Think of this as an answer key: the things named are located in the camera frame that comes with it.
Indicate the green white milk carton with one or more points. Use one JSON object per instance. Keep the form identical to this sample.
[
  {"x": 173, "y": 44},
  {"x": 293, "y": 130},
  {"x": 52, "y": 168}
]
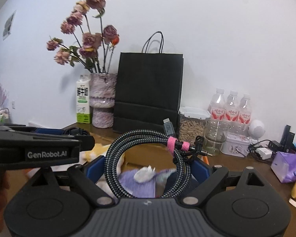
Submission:
[{"x": 83, "y": 112}]

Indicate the purple ceramic vase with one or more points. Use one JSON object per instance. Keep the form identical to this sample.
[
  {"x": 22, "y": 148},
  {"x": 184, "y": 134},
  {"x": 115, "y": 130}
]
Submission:
[{"x": 102, "y": 99}]

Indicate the water bottle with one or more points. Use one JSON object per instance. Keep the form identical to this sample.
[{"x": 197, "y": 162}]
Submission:
[
  {"x": 231, "y": 107},
  {"x": 217, "y": 105},
  {"x": 245, "y": 110}
]

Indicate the dried rose bouquet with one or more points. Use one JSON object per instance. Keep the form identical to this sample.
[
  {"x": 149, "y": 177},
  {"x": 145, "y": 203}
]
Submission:
[{"x": 94, "y": 50}]

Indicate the clear food storage jar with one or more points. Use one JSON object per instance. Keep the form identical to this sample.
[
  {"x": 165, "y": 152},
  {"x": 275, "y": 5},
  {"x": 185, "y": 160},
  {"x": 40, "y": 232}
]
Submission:
[{"x": 192, "y": 122}]

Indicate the white tissue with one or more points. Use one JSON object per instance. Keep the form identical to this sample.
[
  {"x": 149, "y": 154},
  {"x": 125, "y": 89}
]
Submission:
[{"x": 145, "y": 174}]

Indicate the white yellow plush toy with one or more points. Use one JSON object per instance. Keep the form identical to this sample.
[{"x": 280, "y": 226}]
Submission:
[{"x": 89, "y": 156}]

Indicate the white tin box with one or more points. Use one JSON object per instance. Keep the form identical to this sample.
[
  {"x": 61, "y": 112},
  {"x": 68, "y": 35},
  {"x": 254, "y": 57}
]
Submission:
[{"x": 236, "y": 145}]

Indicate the water bottle middle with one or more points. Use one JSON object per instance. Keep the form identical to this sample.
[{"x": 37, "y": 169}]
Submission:
[{"x": 231, "y": 107}]

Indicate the navy zipper case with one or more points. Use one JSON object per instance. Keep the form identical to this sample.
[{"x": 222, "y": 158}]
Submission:
[{"x": 192, "y": 184}]

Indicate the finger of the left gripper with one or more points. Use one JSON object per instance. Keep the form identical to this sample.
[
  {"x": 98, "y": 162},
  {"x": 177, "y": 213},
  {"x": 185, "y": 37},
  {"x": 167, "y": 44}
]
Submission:
[{"x": 50, "y": 131}]

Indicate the clear glass cup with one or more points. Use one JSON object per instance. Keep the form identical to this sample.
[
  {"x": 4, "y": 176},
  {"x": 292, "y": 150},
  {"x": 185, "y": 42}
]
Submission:
[{"x": 215, "y": 136}]

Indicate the water bottle right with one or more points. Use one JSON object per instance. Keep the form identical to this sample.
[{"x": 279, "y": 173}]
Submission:
[{"x": 245, "y": 110}]

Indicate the white power adapter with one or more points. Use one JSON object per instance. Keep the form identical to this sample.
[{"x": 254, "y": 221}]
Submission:
[{"x": 264, "y": 151}]

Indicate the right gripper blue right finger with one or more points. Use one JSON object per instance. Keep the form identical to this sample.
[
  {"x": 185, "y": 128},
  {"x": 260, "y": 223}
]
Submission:
[{"x": 211, "y": 181}]

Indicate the purple fabric pouch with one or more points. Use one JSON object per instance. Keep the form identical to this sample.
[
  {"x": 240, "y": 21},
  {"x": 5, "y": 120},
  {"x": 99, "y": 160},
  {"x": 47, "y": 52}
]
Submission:
[{"x": 151, "y": 189}]

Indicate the black device on desk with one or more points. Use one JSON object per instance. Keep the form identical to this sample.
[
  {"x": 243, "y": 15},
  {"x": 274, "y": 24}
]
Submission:
[{"x": 287, "y": 140}]

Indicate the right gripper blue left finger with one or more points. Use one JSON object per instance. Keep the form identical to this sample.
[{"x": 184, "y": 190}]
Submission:
[{"x": 83, "y": 179}]

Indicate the black paper shopping bag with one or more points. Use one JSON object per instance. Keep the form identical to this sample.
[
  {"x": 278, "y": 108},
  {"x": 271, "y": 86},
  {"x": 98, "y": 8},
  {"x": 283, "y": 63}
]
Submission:
[{"x": 148, "y": 90}]

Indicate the red orange cardboard box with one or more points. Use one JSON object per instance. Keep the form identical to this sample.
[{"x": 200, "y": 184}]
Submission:
[{"x": 139, "y": 156}]

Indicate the purple tissue pack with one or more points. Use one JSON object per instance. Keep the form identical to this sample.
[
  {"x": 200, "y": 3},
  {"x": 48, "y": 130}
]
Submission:
[{"x": 284, "y": 167}]

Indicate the water bottle left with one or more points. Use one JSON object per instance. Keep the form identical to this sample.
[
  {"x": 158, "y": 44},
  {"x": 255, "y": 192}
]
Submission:
[{"x": 217, "y": 105}]

